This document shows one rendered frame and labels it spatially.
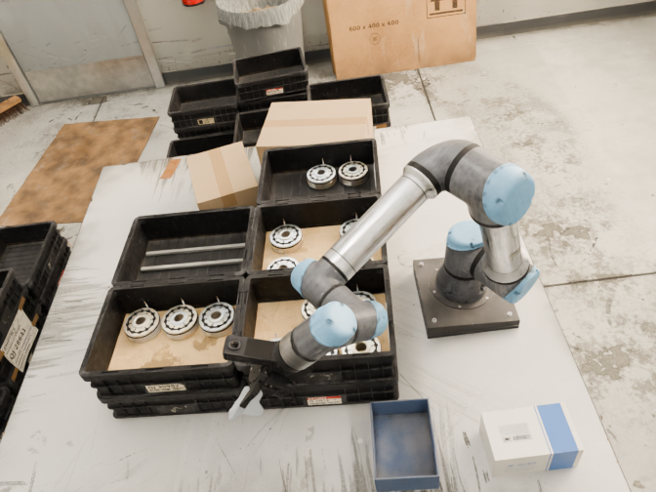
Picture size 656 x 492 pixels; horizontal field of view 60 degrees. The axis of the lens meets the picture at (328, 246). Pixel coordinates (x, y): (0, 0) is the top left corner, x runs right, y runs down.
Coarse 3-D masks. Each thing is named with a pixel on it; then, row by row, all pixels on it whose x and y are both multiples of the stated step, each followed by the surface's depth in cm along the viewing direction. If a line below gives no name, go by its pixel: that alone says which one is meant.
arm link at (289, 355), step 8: (288, 336) 107; (280, 344) 108; (288, 344) 106; (280, 352) 107; (288, 352) 106; (288, 360) 107; (296, 360) 106; (304, 360) 105; (296, 368) 107; (304, 368) 108
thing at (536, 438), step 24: (528, 408) 136; (552, 408) 136; (480, 432) 142; (504, 432) 133; (528, 432) 132; (552, 432) 132; (576, 432) 131; (504, 456) 129; (528, 456) 128; (552, 456) 129; (576, 456) 130
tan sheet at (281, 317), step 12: (384, 300) 160; (264, 312) 163; (276, 312) 162; (288, 312) 161; (300, 312) 161; (264, 324) 160; (276, 324) 159; (288, 324) 158; (264, 336) 157; (384, 336) 152; (384, 348) 149
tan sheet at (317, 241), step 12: (300, 228) 185; (312, 228) 185; (324, 228) 184; (336, 228) 183; (312, 240) 181; (324, 240) 180; (336, 240) 179; (276, 252) 179; (300, 252) 178; (312, 252) 177; (324, 252) 176; (264, 264) 176
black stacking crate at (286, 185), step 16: (352, 144) 199; (368, 144) 199; (272, 160) 204; (288, 160) 204; (304, 160) 204; (320, 160) 204; (336, 160) 204; (352, 160) 204; (368, 160) 204; (272, 176) 207; (288, 176) 206; (304, 176) 205; (272, 192) 201; (288, 192) 200; (304, 192) 198; (320, 192) 197; (336, 192) 196
